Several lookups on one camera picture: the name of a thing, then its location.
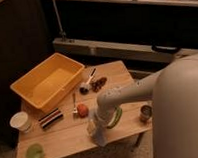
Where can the green pepper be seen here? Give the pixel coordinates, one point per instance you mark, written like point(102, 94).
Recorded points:
point(115, 117)

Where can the yellow plastic bin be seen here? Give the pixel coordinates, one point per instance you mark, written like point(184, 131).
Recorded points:
point(49, 82)

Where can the grey cloth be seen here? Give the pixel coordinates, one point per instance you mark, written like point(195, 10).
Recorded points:
point(97, 126)

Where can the grey metal shelf rail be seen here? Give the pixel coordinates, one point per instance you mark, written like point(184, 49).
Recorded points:
point(117, 50)

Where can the orange ball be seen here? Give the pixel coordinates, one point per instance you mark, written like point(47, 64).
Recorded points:
point(82, 110)

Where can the black handle on rail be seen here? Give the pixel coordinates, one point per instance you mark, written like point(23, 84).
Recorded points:
point(163, 49)

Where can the striped eraser block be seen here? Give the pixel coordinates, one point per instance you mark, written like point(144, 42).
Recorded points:
point(50, 118)

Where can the metal cup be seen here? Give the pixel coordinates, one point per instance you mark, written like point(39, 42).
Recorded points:
point(145, 113)

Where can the green plastic cup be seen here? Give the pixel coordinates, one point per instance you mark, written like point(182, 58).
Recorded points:
point(34, 151)

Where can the white paper cup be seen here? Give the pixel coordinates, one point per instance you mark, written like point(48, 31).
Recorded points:
point(21, 121)

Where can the small metal fork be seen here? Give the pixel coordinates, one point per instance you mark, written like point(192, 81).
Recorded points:
point(74, 104)

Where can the metal stand pole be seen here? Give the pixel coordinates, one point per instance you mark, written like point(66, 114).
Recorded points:
point(62, 32)

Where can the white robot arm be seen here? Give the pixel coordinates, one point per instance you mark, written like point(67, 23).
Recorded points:
point(173, 92)

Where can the brown grape bunch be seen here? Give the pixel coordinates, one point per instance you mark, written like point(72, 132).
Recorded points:
point(98, 84)

